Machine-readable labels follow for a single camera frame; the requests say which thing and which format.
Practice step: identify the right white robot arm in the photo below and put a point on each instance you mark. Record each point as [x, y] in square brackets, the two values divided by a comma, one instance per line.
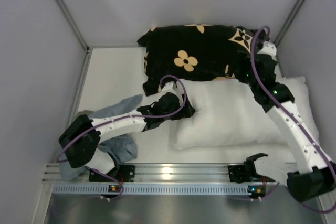
[315, 171]

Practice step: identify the white spare pillow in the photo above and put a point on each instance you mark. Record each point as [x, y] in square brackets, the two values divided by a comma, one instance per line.
[226, 114]

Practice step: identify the blue-grey crumpled cloth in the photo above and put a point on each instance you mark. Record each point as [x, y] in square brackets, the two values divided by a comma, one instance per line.
[123, 148]

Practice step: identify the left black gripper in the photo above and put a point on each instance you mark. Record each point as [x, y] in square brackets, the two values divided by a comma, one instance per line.
[182, 107]

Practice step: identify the aluminium corner post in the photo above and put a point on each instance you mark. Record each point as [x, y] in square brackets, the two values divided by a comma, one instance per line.
[72, 24]
[289, 20]

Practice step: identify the grey slotted cable duct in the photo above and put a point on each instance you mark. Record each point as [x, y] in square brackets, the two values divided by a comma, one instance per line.
[160, 189]

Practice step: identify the right aluminium corner post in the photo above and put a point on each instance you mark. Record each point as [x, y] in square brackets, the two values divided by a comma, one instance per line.
[289, 20]

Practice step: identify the black floral pillowcase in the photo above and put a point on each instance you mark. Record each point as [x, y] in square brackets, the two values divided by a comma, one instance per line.
[193, 52]

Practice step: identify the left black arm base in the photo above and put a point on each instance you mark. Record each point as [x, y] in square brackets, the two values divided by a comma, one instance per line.
[125, 173]

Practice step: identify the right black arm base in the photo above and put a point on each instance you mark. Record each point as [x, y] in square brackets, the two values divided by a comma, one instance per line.
[238, 174]

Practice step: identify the aluminium mounting rail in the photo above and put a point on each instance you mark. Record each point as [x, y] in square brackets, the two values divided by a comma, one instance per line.
[181, 173]

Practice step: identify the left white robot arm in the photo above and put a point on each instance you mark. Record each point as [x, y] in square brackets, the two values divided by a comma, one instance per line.
[102, 140]

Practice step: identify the left aluminium corner post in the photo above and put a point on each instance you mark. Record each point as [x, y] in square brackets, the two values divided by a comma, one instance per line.
[72, 24]

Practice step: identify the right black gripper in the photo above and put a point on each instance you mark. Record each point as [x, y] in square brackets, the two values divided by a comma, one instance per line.
[239, 64]

